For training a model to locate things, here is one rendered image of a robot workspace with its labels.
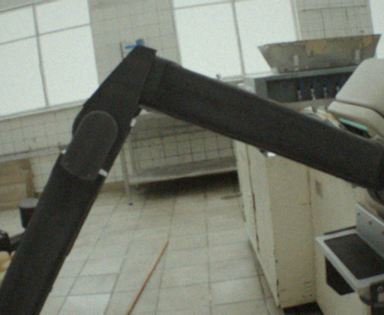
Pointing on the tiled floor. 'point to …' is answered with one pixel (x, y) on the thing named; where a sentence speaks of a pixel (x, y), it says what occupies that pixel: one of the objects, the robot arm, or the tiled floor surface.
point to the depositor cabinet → (280, 224)
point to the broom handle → (145, 280)
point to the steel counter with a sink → (196, 168)
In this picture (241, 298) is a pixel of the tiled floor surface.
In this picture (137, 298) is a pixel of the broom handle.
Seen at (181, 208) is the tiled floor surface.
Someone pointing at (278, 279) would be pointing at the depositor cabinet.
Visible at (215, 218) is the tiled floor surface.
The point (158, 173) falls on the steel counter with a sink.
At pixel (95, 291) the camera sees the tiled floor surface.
